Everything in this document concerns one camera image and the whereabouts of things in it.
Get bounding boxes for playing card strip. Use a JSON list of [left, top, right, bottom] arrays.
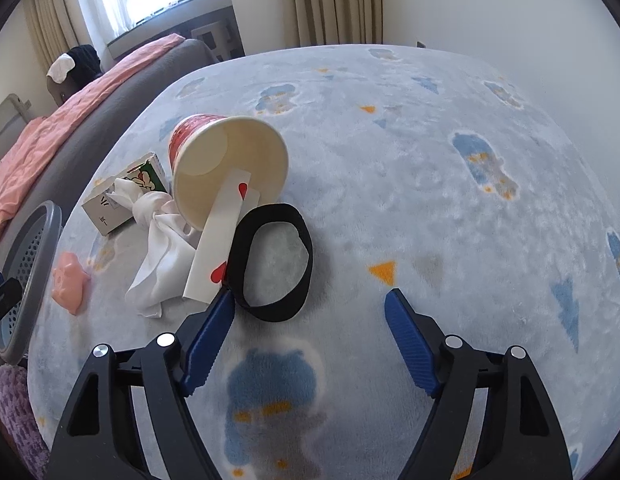
[[184, 168, 260, 304]]

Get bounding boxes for chair with dark clothes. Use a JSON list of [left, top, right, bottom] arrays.
[[46, 44, 104, 106]]

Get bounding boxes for torn white carton box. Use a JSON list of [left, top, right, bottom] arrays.
[[82, 152, 170, 236]]

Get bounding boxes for knotted white cloth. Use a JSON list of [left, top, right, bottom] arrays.
[[125, 192, 197, 318]]

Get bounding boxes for grey perforated trash basket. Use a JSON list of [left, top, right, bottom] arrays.
[[0, 200, 62, 364]]

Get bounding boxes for right beige curtain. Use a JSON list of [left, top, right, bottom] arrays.
[[284, 0, 383, 47]]

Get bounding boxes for red white paper cup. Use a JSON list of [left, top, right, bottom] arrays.
[[169, 114, 288, 230]]

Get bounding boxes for left beige curtain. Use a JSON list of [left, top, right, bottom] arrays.
[[22, 0, 94, 73]]

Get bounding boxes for black elastic band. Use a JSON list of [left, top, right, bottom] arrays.
[[220, 203, 313, 323]]

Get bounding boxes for grey headboard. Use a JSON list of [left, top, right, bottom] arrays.
[[0, 93, 33, 161]]

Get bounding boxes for beige curtain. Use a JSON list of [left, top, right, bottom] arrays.
[[284, 0, 383, 47], [22, 0, 94, 73]]

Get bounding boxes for grey window desk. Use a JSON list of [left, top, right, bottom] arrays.
[[107, 0, 243, 61]]

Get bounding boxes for pink pig toy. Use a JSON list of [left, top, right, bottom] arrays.
[[50, 252, 89, 315]]

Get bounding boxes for pink quilt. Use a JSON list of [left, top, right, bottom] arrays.
[[0, 34, 185, 238]]

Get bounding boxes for grey bed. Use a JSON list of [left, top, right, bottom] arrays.
[[0, 39, 217, 269]]

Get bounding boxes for light blue patterned blanket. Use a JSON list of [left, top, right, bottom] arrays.
[[29, 44, 620, 479]]

